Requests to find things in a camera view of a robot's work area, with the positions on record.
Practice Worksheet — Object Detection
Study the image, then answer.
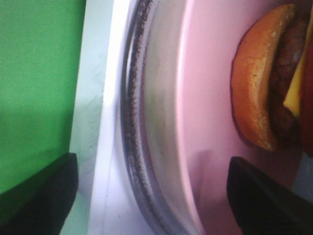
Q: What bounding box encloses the white microwave oven body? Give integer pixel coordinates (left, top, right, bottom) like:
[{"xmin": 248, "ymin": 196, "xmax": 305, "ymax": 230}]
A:
[{"xmin": 62, "ymin": 0, "xmax": 152, "ymax": 235}]

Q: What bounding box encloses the pink plate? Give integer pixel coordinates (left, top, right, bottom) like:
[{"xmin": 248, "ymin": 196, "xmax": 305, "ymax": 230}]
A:
[{"xmin": 144, "ymin": 0, "xmax": 304, "ymax": 235}]

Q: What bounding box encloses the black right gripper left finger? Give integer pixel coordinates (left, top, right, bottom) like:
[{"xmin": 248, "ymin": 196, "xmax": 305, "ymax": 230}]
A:
[{"xmin": 0, "ymin": 153, "xmax": 78, "ymax": 235}]

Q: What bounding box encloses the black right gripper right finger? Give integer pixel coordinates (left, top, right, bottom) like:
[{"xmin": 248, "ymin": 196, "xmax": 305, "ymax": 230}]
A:
[{"xmin": 226, "ymin": 157, "xmax": 313, "ymax": 235}]

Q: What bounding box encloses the burger with lettuce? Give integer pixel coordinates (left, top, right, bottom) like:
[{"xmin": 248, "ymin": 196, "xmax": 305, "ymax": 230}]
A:
[{"xmin": 231, "ymin": 3, "xmax": 313, "ymax": 157}]

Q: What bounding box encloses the glass microwave turntable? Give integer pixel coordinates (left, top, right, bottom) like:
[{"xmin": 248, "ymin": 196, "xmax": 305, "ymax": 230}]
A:
[{"xmin": 120, "ymin": 0, "xmax": 188, "ymax": 235}]

